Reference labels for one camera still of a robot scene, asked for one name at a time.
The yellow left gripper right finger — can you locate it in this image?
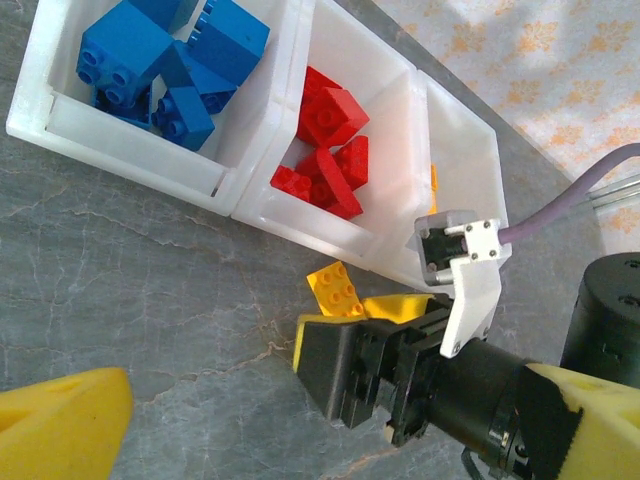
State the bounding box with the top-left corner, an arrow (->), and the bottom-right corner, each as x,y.
522,363 -> 640,480

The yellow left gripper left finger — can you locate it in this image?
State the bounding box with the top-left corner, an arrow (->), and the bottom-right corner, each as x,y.
0,367 -> 135,480

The yellow lego brick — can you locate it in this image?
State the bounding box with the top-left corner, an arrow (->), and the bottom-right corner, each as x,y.
305,260 -> 367,319
429,163 -> 441,217

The long red lego brick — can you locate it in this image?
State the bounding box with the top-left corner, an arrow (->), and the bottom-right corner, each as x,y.
294,146 -> 366,222

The large blue lego brick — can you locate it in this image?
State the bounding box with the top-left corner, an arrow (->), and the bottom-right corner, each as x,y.
76,3 -> 175,102

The white plastic bin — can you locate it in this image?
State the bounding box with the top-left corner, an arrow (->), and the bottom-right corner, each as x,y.
367,69 -> 511,296
5,0 -> 302,218
231,0 -> 432,272

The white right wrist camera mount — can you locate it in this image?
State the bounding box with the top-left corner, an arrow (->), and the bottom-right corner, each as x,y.
405,208 -> 515,360

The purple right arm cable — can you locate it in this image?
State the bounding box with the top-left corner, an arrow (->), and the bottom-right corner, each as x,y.
501,143 -> 640,247

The aluminium side rail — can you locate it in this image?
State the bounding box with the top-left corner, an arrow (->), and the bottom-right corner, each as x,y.
584,179 -> 640,210

